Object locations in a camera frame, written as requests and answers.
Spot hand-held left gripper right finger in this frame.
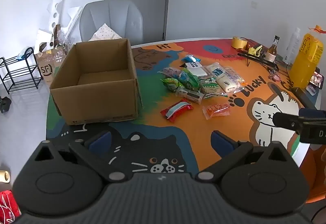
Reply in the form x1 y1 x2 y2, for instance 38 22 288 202
196 130 293 184

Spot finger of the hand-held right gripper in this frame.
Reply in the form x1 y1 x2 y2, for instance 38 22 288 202
272 111 301 136
299 108 326 119

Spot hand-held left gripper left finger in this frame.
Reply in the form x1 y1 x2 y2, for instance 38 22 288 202
34 131 129 184

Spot orange snack packet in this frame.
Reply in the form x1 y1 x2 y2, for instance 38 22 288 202
202 103 231 121

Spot brown cardboard box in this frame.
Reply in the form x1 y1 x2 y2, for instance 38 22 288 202
50 38 142 126

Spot red snack packet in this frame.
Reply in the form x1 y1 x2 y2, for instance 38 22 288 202
160 98 194 123

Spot green and white snack packet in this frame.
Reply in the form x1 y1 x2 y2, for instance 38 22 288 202
200 79 229 99

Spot clear dark snack packet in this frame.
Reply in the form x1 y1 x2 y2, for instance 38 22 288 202
176 86 205 105

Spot white pink-print snack packet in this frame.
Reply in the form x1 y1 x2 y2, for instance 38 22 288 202
224 66 248 94

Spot white blue-print snack packet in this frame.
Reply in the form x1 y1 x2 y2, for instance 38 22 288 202
206 63 235 94

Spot teal green snack packet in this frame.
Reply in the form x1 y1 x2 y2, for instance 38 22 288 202
178 68 199 91

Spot bright green snack packet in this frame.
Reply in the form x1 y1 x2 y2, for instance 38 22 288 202
160 78 184 91

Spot white black-label snack packet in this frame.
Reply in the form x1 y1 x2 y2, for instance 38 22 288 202
185 62 207 78

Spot pink snack packet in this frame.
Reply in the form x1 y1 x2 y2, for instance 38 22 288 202
158 67 182 79

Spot blue snack packet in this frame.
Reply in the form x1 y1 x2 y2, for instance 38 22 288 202
182 54 202 67

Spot colourful cat printed table mat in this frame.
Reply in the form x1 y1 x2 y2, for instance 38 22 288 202
46 38 322 179

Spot black flat box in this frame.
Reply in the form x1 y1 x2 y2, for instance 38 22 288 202
291 87 319 110

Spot smartphone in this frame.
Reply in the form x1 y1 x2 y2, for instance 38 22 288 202
309 66 322 87

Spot yellow oil jug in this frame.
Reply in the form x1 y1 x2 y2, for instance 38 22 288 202
290 25 326 90

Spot white plastic bottle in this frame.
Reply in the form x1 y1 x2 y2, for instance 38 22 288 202
283 27 301 65

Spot small glass bottle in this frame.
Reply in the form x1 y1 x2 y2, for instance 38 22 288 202
265 35 281 63

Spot yellow clip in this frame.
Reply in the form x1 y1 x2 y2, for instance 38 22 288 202
248 45 263 57

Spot logo cardboard box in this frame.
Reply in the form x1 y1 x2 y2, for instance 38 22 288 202
35 45 67 81

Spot yellow tape roll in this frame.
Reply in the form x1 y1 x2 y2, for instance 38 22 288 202
231 36 249 50

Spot black metal shoe rack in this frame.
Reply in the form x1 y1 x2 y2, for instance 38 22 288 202
0 47 43 95

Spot black shoes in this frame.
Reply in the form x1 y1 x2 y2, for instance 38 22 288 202
0 96 12 114

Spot clear plastic wrap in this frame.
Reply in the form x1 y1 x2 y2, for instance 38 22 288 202
54 30 75 62

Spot dotted cream cushion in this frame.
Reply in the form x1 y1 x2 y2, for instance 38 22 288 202
88 23 123 42

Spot red plastic bag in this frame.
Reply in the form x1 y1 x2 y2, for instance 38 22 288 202
0 189 22 224

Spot white foam block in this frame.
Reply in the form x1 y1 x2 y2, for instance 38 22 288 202
34 29 54 55

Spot blue packet on rack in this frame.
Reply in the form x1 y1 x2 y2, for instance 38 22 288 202
16 47 33 60

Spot white foam sheets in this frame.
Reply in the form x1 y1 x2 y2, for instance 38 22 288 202
67 6 84 36

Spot grey chair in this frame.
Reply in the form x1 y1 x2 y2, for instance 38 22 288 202
79 0 143 45

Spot white foam board with holes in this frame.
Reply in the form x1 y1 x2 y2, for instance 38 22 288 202
47 0 69 34

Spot black wire stand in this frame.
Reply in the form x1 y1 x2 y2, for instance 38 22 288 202
237 52 280 71

